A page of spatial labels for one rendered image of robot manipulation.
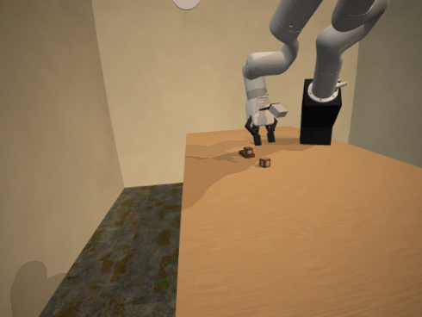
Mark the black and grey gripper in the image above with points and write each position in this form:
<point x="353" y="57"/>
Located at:
<point x="260" y="117"/>

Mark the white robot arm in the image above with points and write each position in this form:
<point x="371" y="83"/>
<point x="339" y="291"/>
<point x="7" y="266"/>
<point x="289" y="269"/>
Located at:
<point x="289" y="19"/>

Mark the brown wooden tray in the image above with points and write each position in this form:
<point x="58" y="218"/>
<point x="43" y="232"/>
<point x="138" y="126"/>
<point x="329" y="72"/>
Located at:
<point x="246" y="156"/>

